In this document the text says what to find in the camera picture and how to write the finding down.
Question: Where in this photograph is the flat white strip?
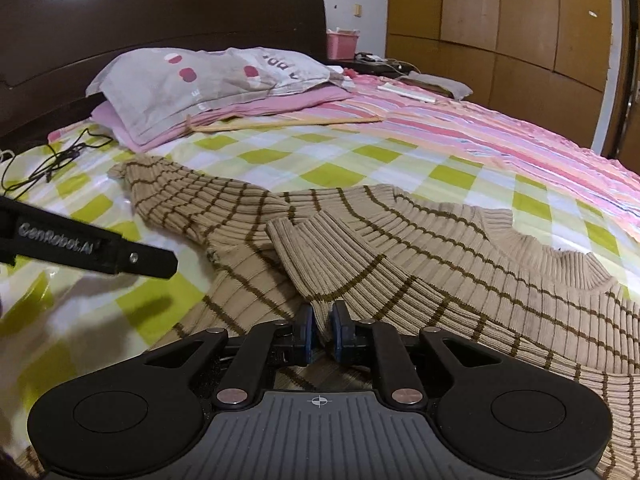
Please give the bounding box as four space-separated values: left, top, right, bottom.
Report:
377 82 437 105

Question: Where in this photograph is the wooden door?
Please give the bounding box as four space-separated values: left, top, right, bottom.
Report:
602 0 640 162

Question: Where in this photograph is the dark wooden headboard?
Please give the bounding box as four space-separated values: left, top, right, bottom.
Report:
0 0 329 147

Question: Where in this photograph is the beige striped knit sweater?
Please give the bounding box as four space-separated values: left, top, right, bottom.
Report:
107 155 640 480

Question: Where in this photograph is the pink plastic basket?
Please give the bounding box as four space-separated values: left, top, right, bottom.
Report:
326 29 362 60

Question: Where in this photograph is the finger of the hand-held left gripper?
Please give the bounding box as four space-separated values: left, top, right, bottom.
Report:
102 238 179 279

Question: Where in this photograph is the grey cloth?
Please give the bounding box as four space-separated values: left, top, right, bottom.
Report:
400 72 474 100

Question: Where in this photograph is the wooden wardrobe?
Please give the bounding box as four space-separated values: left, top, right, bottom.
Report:
385 0 619 152

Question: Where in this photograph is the thin black cable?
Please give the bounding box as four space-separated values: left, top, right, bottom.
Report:
0 127 116 197

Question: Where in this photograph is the long yellow wooden stick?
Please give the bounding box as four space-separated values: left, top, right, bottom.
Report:
187 114 385 134

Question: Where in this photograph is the dark nightstand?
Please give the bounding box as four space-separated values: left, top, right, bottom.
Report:
327 55 417 80

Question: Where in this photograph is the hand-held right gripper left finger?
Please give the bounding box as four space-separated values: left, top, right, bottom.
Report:
142 304 316 409

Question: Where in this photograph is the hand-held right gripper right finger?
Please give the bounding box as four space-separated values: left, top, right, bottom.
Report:
330 301 502 409

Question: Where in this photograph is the grey pillow with pink dots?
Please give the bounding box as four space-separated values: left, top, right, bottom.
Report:
85 46 347 112

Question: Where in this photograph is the pink striped blanket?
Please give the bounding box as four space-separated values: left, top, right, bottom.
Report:
320 74 640 242

